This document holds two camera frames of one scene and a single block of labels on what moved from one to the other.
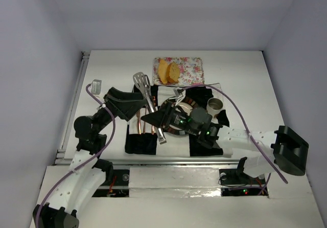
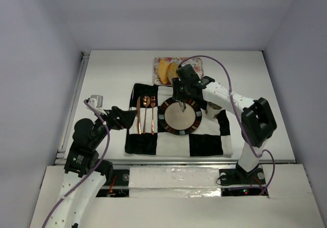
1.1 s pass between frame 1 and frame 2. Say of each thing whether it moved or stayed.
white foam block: stayed
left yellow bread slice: stayed
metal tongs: moved
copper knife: stayed
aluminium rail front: stayed
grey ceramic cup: stayed
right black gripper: moved
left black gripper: moved
